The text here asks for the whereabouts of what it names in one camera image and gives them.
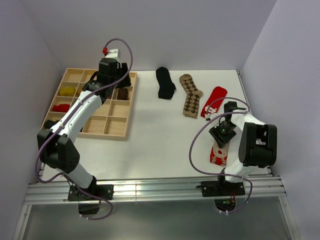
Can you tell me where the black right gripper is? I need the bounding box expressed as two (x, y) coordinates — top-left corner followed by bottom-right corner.
(208, 120), (237, 149)

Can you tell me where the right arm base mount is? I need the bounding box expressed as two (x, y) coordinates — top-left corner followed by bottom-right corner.
(196, 177), (246, 214)

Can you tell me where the aluminium frame rail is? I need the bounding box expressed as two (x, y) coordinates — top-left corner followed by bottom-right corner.
(23, 174), (287, 205)

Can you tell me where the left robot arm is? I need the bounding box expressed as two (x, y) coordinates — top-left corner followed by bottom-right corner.
(36, 56), (132, 200)

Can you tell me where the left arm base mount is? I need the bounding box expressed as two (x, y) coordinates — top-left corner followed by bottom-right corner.
(67, 184), (114, 220)

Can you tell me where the dark brown striped sock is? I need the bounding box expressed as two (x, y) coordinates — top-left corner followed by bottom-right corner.
(117, 88), (129, 101)

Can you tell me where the rolled yellow sock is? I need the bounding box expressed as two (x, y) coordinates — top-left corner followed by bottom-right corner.
(59, 86), (76, 97)

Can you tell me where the brown argyle sock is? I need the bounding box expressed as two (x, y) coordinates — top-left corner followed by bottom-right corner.
(179, 74), (203, 119)

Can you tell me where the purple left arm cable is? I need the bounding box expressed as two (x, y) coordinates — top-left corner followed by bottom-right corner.
(33, 37), (135, 221)

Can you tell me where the rolled orange sock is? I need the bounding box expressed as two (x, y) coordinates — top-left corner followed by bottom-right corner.
(76, 88), (83, 97)

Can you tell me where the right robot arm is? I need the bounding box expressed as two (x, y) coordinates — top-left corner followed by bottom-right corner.
(209, 101), (278, 195)

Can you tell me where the rolled red sock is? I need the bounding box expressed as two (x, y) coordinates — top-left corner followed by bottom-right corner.
(52, 103), (70, 113)

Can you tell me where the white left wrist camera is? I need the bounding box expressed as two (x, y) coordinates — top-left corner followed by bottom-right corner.
(102, 47), (120, 61)

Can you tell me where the rolled black sock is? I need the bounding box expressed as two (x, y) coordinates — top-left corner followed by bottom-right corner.
(43, 119), (57, 129)

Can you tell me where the red reindeer sock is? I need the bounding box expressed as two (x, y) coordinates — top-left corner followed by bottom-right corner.
(209, 141), (230, 167)
(200, 86), (228, 118)

